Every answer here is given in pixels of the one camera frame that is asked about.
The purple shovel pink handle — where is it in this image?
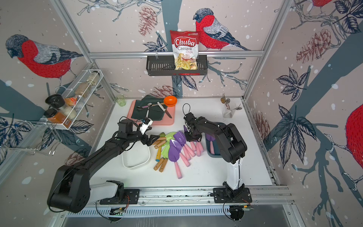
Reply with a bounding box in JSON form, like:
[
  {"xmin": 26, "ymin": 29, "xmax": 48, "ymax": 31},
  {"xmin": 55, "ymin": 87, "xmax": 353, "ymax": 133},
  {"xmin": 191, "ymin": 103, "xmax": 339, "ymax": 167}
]
[
  {"xmin": 205, "ymin": 134, "xmax": 215, "ymax": 155},
  {"xmin": 168, "ymin": 142, "xmax": 182, "ymax": 179},
  {"xmin": 174, "ymin": 131, "xmax": 195, "ymax": 160},
  {"xmin": 183, "ymin": 125, "xmax": 204, "ymax": 157}
]

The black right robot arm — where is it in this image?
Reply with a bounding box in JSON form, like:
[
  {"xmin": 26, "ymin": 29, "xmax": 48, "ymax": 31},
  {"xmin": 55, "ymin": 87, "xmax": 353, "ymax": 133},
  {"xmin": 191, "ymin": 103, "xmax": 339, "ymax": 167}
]
[{"xmin": 184, "ymin": 113, "xmax": 248, "ymax": 196}]

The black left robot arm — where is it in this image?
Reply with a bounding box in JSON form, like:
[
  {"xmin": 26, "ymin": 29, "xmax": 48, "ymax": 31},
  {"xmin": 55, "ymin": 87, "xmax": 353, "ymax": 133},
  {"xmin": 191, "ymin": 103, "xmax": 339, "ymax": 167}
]
[{"xmin": 47, "ymin": 118, "xmax": 160, "ymax": 213}]

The white storage tray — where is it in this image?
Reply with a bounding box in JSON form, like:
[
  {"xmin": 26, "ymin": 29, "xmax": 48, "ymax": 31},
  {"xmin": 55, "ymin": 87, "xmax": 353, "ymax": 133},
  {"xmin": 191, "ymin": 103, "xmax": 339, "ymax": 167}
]
[{"xmin": 122, "ymin": 142, "xmax": 151, "ymax": 169}]

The teal storage tray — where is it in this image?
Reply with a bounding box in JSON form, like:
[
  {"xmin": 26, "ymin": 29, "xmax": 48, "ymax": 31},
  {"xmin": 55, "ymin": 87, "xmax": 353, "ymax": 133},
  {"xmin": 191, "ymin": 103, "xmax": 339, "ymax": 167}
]
[{"xmin": 205, "ymin": 133, "xmax": 222, "ymax": 158}]

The iridescent spoon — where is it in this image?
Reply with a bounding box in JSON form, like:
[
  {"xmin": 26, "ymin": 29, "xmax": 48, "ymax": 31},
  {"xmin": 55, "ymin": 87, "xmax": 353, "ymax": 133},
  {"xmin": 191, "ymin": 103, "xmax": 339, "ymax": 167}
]
[{"xmin": 136, "ymin": 104, "xmax": 158, "ymax": 111}]

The pink cutting board tray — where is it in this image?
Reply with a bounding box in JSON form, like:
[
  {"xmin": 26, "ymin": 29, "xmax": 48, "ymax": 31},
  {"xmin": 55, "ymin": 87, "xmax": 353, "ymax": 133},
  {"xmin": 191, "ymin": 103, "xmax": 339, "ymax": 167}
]
[{"xmin": 127, "ymin": 100, "xmax": 175, "ymax": 126}]

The small green glass cup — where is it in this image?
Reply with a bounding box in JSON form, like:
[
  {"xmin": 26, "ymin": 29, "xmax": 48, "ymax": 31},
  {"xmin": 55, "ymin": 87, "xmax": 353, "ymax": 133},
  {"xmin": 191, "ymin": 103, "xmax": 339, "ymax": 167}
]
[{"xmin": 115, "ymin": 95, "xmax": 126, "ymax": 107}]

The dark green cloth napkin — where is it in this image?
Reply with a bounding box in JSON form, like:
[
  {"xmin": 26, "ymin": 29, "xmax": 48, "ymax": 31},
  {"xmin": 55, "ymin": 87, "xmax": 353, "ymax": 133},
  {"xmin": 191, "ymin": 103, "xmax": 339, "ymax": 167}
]
[{"xmin": 131, "ymin": 95, "xmax": 167, "ymax": 121}]

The orange plastic bowl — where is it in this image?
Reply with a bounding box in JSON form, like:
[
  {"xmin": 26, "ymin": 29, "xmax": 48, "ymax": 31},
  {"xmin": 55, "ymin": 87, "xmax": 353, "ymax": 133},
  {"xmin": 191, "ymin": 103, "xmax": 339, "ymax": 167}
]
[{"xmin": 164, "ymin": 96, "xmax": 177, "ymax": 107}]

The clear glass with cutlery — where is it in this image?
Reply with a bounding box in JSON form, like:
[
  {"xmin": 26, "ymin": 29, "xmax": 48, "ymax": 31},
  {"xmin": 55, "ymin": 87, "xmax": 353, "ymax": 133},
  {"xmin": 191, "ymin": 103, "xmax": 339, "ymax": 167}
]
[{"xmin": 220, "ymin": 93, "xmax": 243, "ymax": 118}]

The orange spice jar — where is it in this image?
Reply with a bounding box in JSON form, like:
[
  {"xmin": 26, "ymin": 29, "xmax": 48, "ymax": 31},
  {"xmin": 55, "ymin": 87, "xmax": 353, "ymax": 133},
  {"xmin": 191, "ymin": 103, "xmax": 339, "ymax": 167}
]
[{"xmin": 44, "ymin": 108, "xmax": 72, "ymax": 127}]

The black lid spice jar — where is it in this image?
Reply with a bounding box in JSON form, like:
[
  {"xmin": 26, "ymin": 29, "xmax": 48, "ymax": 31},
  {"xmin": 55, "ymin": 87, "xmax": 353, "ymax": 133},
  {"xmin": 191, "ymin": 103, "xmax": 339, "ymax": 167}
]
[{"xmin": 45, "ymin": 94, "xmax": 66, "ymax": 109}]

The Chuba cassava chips bag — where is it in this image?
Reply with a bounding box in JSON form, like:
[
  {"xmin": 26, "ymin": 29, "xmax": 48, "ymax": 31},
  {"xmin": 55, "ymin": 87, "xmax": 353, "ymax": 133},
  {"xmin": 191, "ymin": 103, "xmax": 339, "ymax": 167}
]
[{"xmin": 170, "ymin": 30, "xmax": 199, "ymax": 70}]

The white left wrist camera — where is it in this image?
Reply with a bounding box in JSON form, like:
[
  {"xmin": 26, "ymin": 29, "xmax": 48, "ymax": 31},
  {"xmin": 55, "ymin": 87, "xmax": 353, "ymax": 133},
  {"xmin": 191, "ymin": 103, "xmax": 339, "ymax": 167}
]
[{"xmin": 139, "ymin": 117, "xmax": 153, "ymax": 135}]

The purple shovel front pink handle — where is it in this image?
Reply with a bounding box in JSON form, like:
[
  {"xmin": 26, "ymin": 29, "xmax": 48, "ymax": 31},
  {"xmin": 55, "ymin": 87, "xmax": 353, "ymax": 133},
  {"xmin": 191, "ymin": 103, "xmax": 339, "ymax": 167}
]
[{"xmin": 168, "ymin": 142, "xmax": 182, "ymax": 179}]

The green shovel wooden handle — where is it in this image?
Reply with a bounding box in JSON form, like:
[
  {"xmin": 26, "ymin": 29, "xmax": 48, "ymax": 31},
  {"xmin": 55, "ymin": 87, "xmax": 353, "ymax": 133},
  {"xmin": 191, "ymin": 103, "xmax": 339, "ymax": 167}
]
[
  {"xmin": 153, "ymin": 144, "xmax": 170, "ymax": 172},
  {"xmin": 153, "ymin": 132, "xmax": 176, "ymax": 148}
]

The metal spoon white handle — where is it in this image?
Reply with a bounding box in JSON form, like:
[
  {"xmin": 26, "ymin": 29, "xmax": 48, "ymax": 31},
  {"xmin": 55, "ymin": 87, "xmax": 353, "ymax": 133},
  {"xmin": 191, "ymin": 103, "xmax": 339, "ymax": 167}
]
[{"xmin": 146, "ymin": 103, "xmax": 152, "ymax": 118}]

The white handled knife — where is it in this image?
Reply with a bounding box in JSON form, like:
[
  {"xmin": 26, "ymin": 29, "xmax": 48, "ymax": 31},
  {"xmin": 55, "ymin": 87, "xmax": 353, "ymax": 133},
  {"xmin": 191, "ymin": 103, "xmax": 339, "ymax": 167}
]
[{"xmin": 157, "ymin": 102, "xmax": 172, "ymax": 118}]

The green shovel yellow handle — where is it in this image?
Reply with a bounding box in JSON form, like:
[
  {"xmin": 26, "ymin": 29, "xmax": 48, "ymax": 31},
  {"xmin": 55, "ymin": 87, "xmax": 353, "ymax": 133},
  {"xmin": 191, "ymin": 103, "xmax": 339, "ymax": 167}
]
[{"xmin": 156, "ymin": 144, "xmax": 165, "ymax": 162}]

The white wire spice rack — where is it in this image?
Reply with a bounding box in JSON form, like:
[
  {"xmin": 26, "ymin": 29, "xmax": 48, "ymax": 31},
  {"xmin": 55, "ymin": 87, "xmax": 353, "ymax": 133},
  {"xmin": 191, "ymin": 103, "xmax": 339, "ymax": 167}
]
[{"xmin": 55, "ymin": 69, "xmax": 104, "ymax": 130}]

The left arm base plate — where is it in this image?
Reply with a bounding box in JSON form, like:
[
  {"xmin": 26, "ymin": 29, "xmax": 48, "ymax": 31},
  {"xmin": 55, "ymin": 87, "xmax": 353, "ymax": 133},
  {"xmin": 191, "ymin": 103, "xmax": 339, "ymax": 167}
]
[{"xmin": 100, "ymin": 189, "xmax": 140, "ymax": 205}]

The black wire wall basket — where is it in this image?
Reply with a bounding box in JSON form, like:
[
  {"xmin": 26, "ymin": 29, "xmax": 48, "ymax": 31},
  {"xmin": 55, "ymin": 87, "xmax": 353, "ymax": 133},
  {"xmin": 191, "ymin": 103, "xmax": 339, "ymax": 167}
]
[{"xmin": 146, "ymin": 55, "xmax": 208, "ymax": 76}]

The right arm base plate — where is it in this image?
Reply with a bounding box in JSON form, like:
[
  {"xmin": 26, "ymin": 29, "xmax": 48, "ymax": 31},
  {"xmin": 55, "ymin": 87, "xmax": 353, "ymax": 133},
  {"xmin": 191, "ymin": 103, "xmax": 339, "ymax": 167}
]
[{"xmin": 210, "ymin": 187, "xmax": 252, "ymax": 203}]

